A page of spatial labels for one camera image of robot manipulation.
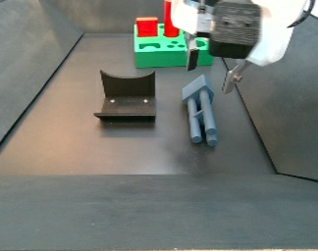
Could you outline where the red square block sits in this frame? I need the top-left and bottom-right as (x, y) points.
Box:
(135, 17), (158, 37)

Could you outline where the green shape sorter block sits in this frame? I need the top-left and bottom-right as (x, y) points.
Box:
(132, 23), (215, 70)

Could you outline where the red cylinder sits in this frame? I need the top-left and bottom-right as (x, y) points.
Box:
(163, 0), (178, 37)

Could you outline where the blue three prong object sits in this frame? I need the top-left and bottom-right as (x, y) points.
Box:
(182, 75), (218, 147)

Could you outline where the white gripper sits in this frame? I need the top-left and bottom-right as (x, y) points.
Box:
(168, 0), (318, 94)

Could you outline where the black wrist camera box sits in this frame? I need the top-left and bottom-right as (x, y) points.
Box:
(209, 0), (261, 59)

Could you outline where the black curved fixture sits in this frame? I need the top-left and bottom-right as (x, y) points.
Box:
(93, 71), (156, 120)

